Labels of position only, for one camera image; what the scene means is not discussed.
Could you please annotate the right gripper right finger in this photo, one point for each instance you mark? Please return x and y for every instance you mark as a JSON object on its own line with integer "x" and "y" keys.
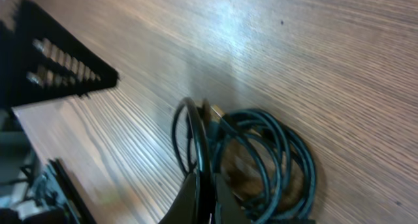
{"x": 227, "y": 210}

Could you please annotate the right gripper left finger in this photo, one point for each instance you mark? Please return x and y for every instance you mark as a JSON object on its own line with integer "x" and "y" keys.
{"x": 182, "y": 210}

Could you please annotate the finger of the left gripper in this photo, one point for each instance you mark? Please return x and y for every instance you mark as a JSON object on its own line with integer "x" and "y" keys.
{"x": 41, "y": 61}

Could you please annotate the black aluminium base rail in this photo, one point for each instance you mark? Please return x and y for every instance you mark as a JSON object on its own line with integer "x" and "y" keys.
{"x": 54, "y": 192}

